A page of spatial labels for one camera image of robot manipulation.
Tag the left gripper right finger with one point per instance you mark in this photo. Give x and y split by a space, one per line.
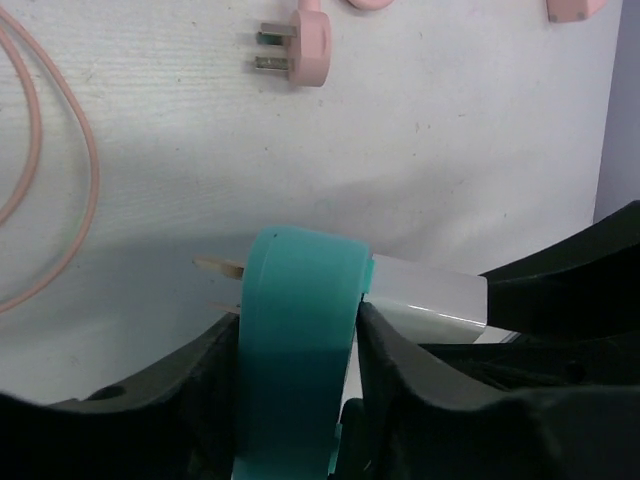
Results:
492 411

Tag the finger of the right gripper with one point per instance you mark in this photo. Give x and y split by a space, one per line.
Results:
584 287

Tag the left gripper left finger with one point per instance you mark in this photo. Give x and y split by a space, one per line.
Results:
173 420

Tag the white charger plug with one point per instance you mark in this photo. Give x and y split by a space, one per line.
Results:
431 306

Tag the teal triangular socket adapter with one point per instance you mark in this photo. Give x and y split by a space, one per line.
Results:
301 291

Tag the pink power strip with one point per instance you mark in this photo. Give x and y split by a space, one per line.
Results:
567 11

